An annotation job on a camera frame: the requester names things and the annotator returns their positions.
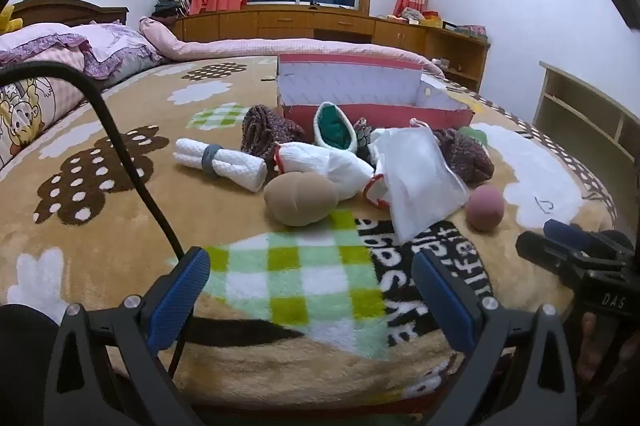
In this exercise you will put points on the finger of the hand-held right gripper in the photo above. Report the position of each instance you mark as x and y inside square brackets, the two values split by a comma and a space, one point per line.
[565, 231]
[545, 248]

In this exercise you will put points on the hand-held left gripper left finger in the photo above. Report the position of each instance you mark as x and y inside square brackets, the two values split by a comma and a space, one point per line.
[182, 301]

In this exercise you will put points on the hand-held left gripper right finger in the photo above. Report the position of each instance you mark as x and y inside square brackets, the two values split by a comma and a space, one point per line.
[445, 306]

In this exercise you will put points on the pink soft ball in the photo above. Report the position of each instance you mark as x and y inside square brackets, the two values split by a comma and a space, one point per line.
[485, 208]

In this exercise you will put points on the white glove red trim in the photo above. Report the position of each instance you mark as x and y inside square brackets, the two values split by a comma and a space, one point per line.
[325, 161]
[376, 191]

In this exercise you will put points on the white towel grey band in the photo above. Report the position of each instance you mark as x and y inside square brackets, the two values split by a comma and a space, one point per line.
[235, 169]

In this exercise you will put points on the beige soft ball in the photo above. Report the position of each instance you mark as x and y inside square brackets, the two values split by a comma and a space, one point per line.
[300, 198]

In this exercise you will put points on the small patterned knit sock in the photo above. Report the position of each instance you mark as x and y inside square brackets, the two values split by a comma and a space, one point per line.
[362, 136]

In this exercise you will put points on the maroon knit sock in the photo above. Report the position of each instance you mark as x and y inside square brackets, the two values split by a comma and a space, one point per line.
[265, 129]

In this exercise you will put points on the green white knitted sock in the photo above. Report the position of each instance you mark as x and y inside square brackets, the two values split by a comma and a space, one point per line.
[332, 126]

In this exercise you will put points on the red white cardboard box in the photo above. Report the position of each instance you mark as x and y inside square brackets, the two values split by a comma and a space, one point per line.
[350, 81]

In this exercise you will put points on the person's right hand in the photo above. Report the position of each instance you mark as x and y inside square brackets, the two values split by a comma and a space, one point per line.
[590, 341]

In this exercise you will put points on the light wooden shelf unit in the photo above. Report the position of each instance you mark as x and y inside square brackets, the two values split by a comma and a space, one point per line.
[575, 106]

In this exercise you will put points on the dark cloth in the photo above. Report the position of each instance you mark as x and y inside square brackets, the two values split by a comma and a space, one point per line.
[25, 356]

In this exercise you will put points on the row of colourful boxes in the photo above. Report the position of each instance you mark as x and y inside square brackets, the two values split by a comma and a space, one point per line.
[470, 30]

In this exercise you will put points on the cartoon printed pillow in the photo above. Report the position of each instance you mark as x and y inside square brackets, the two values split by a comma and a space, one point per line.
[30, 106]

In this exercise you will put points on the yellow storage box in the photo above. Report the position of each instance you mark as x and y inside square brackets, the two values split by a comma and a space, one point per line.
[430, 20]

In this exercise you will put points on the pink rolled quilt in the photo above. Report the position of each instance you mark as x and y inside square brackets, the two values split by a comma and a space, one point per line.
[225, 49]

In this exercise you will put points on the white patterned cloth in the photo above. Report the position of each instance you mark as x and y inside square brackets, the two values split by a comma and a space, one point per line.
[412, 15]

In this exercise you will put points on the pile of folded clothes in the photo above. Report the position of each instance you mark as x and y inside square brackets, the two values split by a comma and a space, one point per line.
[167, 6]

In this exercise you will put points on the long wooden cabinet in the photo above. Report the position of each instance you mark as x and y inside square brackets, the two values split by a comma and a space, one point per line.
[290, 19]

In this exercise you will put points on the wooden headboard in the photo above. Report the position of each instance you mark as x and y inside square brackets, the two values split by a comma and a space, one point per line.
[70, 9]

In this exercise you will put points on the yellow plush toy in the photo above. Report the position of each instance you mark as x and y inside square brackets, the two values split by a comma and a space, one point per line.
[7, 21]

